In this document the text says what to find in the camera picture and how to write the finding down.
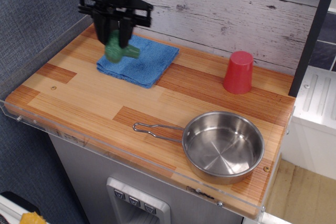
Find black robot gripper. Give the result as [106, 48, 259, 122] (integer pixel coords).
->
[78, 0, 153, 48]

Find green toy broccoli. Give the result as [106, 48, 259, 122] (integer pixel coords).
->
[104, 30, 140, 63]

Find stainless steel pot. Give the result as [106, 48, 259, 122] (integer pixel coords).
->
[132, 111, 266, 186]

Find blue folded cloth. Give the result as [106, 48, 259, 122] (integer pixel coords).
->
[97, 35, 179, 88]

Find red plastic cup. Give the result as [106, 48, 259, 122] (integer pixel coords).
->
[223, 51, 254, 94]

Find grey toy fridge cabinet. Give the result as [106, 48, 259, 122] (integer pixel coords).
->
[50, 136, 243, 223]

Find silver dispenser button panel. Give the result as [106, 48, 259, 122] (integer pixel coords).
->
[106, 177, 171, 223]

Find yellow and black object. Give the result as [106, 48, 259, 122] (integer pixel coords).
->
[19, 212, 47, 224]

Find white toy sink unit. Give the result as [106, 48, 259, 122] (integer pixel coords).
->
[280, 66, 335, 179]

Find black right frame post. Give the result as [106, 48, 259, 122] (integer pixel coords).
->
[288, 0, 332, 98]

